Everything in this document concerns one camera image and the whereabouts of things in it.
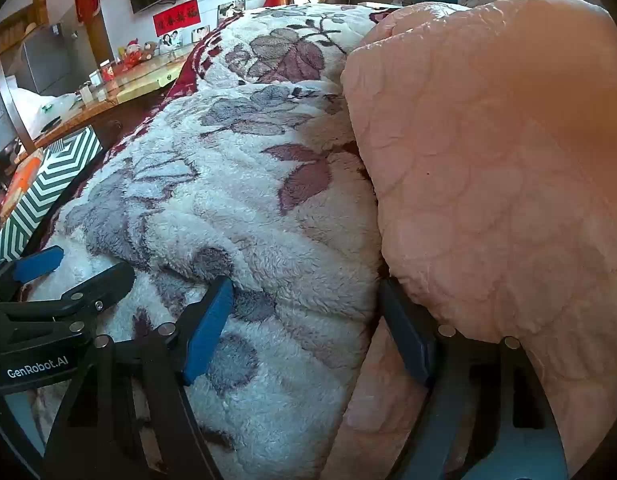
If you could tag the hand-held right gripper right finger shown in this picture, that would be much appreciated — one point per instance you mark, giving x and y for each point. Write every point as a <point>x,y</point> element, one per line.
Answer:
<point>406,335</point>

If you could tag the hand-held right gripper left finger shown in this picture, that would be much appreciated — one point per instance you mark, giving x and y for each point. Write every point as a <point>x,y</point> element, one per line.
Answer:
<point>208,330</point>

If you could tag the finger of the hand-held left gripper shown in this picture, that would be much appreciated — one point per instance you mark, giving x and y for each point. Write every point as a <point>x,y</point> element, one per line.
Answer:
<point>38,262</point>
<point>106,280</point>

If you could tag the green white chevron box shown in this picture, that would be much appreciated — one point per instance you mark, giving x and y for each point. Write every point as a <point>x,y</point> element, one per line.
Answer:
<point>43,185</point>

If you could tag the orange packet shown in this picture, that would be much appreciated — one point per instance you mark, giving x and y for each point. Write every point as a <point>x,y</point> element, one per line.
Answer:
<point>18,185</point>

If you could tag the floral fleece blanket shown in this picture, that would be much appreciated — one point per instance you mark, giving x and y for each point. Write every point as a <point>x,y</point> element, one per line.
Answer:
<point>238,200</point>

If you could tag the white plastic bag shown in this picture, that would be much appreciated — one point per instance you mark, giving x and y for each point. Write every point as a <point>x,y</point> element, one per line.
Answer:
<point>43,110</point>

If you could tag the pink quilt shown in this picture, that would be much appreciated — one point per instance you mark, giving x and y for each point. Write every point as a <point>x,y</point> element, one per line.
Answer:
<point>488,160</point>

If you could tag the grey refrigerator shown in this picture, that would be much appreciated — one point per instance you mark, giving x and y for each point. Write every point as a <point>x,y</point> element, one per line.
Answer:
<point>43,60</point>

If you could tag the wooden table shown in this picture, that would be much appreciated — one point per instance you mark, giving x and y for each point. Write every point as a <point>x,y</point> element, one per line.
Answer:
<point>138,80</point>

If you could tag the small red box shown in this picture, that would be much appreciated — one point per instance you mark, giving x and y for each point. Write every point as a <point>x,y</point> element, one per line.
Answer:
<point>110,71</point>

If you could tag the red santa plush toy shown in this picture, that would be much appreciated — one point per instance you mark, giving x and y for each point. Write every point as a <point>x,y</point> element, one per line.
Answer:
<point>131,52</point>

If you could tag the brown teddy bear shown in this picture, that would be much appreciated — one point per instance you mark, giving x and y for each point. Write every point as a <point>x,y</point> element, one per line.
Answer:
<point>149,50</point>

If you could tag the photo frame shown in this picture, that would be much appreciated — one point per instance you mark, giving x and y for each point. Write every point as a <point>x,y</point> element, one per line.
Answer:
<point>172,40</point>
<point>201,34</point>
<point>232,10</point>

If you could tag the red wall banner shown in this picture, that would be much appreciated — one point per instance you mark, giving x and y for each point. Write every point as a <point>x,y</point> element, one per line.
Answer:
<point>176,17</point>

